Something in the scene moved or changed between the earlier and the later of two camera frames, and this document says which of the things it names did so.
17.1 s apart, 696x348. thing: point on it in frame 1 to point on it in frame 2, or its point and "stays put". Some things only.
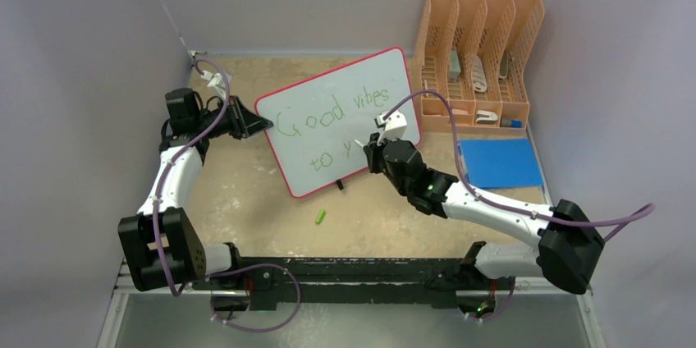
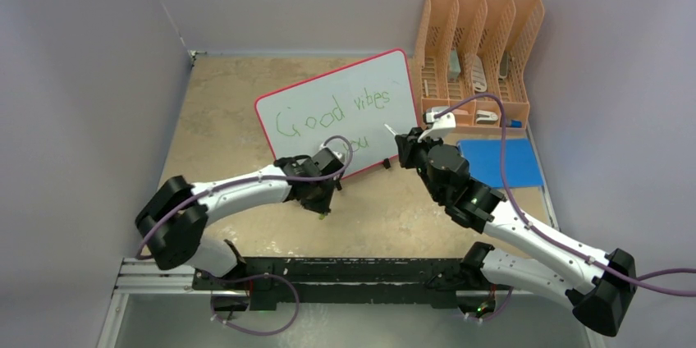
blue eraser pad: (499, 163) stays put
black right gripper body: (377, 165) to (415, 154)
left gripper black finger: (247, 123) to (319, 203)
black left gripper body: (231, 127) to (323, 187)
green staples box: (454, 70) stays put
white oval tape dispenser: (479, 80) stays put
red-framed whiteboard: (317, 120) stays put
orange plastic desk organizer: (474, 54) stays put
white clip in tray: (484, 116) stays put
